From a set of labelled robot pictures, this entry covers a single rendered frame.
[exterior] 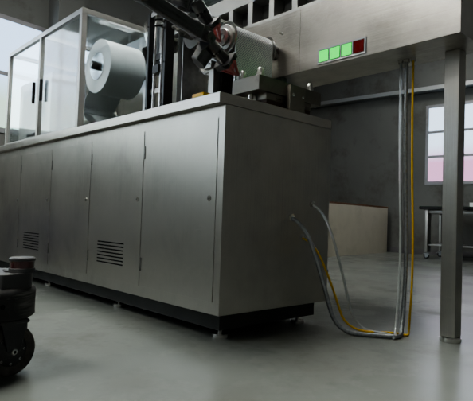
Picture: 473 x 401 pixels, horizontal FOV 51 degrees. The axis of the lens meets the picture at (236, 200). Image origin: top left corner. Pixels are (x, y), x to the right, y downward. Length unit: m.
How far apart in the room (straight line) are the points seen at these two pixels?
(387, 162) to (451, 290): 6.35
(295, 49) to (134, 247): 1.18
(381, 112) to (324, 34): 6.23
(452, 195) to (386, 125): 6.41
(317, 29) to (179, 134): 0.83
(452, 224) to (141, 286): 1.29
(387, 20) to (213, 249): 1.15
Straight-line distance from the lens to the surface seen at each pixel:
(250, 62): 2.31
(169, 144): 2.06
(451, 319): 2.12
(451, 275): 2.10
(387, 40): 2.17
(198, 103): 1.89
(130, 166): 2.29
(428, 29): 2.09
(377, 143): 8.47
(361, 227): 7.24
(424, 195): 8.10
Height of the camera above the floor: 0.45
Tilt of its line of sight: 2 degrees up
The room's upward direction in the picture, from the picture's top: 2 degrees clockwise
